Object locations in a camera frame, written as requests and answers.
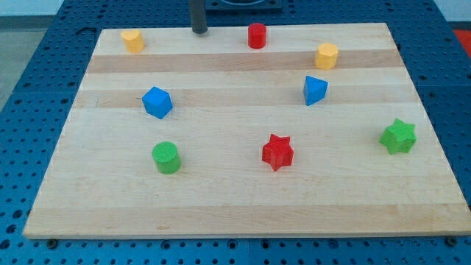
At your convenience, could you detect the red star block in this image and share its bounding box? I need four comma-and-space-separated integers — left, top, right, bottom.
262, 134, 294, 172

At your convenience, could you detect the light wooden board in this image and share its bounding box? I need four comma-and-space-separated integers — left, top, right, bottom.
24, 23, 470, 239

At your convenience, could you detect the green cylinder block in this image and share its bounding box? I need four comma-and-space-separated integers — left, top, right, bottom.
152, 141, 181, 174

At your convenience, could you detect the blue cube block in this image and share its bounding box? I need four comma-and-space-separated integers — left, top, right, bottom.
142, 87, 173, 119

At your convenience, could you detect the blue triangle block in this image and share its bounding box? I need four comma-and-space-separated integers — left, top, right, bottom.
303, 76, 328, 106

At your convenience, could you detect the red cylinder block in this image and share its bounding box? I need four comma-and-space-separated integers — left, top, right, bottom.
247, 23, 267, 49

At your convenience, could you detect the yellow hexagon block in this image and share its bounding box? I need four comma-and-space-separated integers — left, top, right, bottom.
315, 43, 339, 70

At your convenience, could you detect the yellow heart block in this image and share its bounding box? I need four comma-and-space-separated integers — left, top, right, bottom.
120, 29, 145, 54

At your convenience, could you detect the green star block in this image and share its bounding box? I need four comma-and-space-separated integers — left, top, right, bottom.
379, 119, 417, 155

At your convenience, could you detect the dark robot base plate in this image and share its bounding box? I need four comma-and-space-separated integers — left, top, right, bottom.
205, 0, 283, 11

